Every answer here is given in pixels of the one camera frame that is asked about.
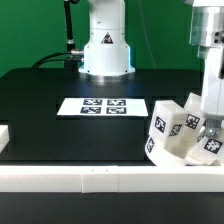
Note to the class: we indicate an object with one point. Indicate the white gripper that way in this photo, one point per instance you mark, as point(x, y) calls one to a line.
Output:
point(212, 102)

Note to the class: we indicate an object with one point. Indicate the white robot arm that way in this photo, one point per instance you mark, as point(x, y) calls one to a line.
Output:
point(108, 55)

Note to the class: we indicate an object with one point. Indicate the white marker sheet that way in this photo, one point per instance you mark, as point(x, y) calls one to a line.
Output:
point(103, 107)

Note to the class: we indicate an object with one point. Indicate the white frame wall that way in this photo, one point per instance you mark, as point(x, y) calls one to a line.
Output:
point(115, 179)

